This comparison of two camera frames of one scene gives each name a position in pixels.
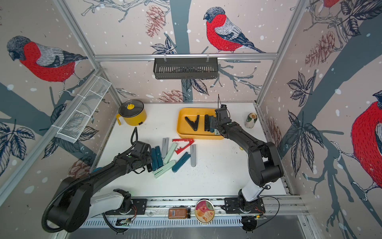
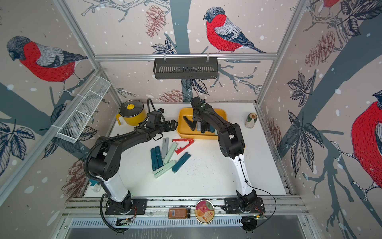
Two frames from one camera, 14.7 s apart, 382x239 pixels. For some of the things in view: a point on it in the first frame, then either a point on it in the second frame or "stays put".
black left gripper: (148, 155) to (169, 128)
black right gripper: (216, 121) to (195, 116)
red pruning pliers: (180, 150) stays put
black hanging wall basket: (185, 69) stays put
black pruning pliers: (194, 125) stays put
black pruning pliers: (207, 123) stays put
